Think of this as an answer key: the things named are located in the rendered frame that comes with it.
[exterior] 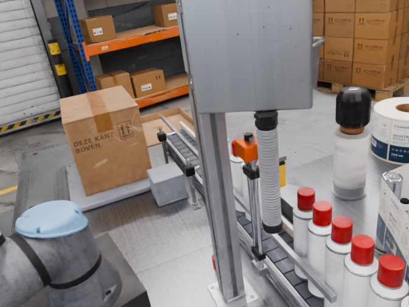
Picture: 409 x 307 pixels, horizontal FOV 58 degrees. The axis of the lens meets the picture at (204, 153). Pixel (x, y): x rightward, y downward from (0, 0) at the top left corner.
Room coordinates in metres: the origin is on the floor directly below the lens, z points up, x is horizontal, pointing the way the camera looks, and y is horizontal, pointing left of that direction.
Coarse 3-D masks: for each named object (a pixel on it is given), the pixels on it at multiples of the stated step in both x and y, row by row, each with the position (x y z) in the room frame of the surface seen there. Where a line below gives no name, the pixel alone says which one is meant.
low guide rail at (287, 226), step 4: (180, 124) 1.46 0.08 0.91; (184, 124) 1.43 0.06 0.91; (184, 128) 1.41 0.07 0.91; (188, 128) 1.39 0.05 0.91; (188, 132) 1.37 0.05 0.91; (192, 132) 1.34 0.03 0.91; (192, 136) 1.32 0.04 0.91; (284, 220) 0.71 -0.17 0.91; (284, 224) 0.70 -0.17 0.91; (288, 224) 0.70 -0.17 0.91; (284, 228) 0.71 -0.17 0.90; (288, 228) 0.69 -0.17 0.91; (292, 228) 0.68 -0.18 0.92; (288, 232) 0.69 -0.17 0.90; (292, 232) 0.67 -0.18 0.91; (292, 236) 0.67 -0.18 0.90
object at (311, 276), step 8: (184, 144) 1.16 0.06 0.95; (192, 152) 1.08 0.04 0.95; (240, 200) 0.76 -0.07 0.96; (248, 208) 0.72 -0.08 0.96; (280, 240) 0.59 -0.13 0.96; (280, 248) 0.58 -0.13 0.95; (288, 248) 0.57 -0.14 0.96; (288, 256) 0.55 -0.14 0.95; (296, 256) 0.54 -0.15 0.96; (296, 264) 0.53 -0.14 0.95; (304, 264) 0.52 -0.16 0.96; (304, 272) 0.50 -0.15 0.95; (312, 272) 0.49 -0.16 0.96; (312, 280) 0.48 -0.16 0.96; (320, 280) 0.47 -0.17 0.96; (320, 288) 0.46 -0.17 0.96; (328, 288) 0.45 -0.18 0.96; (328, 296) 0.44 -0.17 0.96; (336, 296) 0.44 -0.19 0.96
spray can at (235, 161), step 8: (232, 144) 0.83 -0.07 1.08; (232, 152) 0.83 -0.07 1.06; (232, 160) 0.82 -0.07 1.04; (240, 160) 0.81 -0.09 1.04; (232, 168) 0.82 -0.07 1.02; (240, 168) 0.81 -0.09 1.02; (232, 176) 0.83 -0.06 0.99; (240, 176) 0.81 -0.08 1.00; (232, 184) 0.83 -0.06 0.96; (240, 184) 0.81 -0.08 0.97; (240, 192) 0.81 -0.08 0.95; (240, 208) 0.81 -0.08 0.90
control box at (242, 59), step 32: (192, 0) 0.52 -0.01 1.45; (224, 0) 0.51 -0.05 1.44; (256, 0) 0.50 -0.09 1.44; (288, 0) 0.49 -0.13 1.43; (192, 32) 0.53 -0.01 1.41; (224, 32) 0.51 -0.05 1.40; (256, 32) 0.50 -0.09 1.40; (288, 32) 0.49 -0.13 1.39; (192, 64) 0.53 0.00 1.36; (224, 64) 0.51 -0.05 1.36; (256, 64) 0.50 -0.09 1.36; (288, 64) 0.49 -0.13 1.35; (224, 96) 0.52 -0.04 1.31; (256, 96) 0.50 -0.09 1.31; (288, 96) 0.49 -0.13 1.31
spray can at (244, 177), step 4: (256, 160) 0.78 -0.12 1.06; (240, 164) 0.80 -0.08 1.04; (244, 164) 0.78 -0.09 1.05; (244, 176) 0.77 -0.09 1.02; (244, 180) 0.78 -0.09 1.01; (244, 184) 0.78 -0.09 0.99; (244, 188) 0.78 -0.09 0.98; (244, 192) 0.78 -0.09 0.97; (260, 192) 0.77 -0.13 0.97; (244, 196) 0.78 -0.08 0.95; (248, 196) 0.77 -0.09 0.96; (260, 196) 0.77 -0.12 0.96; (248, 200) 0.77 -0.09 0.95; (260, 200) 0.77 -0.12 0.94; (260, 204) 0.77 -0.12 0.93; (260, 208) 0.77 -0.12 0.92; (260, 212) 0.77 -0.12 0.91; (248, 216) 0.77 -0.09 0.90; (260, 216) 0.77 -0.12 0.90; (248, 220) 0.77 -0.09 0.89
